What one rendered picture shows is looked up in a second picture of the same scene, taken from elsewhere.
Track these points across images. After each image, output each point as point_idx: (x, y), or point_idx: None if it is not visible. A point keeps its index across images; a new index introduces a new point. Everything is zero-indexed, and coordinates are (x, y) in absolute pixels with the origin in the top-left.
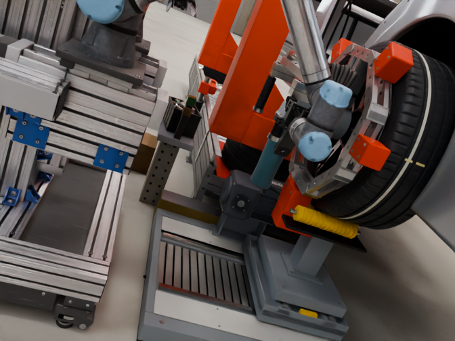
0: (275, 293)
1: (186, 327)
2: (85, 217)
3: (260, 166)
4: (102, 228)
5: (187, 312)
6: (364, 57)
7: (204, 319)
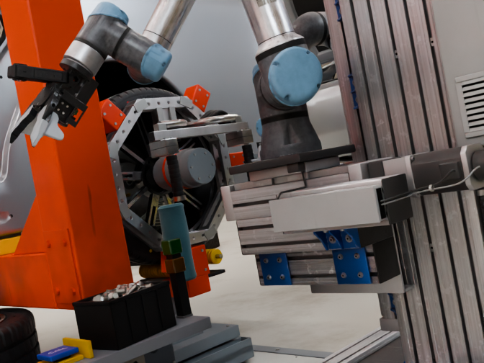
0: (238, 330)
1: (329, 355)
2: (379, 354)
3: (191, 254)
4: (372, 339)
5: (316, 361)
6: (176, 104)
7: (305, 359)
